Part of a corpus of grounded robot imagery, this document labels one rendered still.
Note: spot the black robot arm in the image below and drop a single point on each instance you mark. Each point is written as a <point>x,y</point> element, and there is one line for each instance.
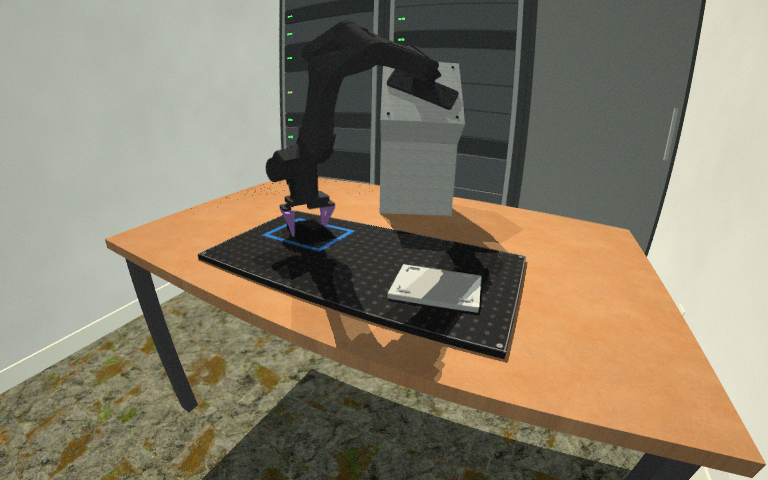
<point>358,52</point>

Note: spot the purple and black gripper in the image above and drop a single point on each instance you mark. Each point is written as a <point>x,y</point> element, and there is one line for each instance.
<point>306,192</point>

